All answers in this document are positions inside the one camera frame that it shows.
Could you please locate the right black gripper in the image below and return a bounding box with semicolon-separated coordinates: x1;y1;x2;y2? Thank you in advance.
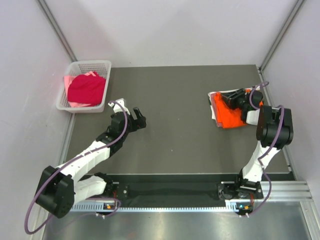
220;88;249;111

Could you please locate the orange t shirt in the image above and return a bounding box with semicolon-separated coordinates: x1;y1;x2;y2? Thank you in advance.
214;91;265;129

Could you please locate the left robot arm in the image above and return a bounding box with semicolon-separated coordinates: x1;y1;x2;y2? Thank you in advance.
35;107;147;219

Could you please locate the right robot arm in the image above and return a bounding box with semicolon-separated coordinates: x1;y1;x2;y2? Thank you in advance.
217;88;294;200

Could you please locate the folded dusty pink t shirt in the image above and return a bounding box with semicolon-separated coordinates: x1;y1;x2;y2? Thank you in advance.
212;93;251;130

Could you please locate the magenta shirt in basket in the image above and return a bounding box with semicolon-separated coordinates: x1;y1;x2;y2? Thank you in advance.
67;72;106;106

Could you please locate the light pink shirt in basket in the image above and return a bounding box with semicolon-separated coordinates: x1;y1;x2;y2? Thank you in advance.
63;71;97;108

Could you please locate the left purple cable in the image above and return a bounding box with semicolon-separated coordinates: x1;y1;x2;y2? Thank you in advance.
24;100;130;235

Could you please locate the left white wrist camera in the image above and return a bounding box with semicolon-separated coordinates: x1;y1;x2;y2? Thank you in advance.
108;98;131;115

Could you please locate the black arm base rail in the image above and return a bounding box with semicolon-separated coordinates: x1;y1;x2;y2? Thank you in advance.
83;173;298;208

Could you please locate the grey slotted cable duct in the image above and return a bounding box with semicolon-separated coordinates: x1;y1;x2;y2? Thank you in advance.
70;200;251;213

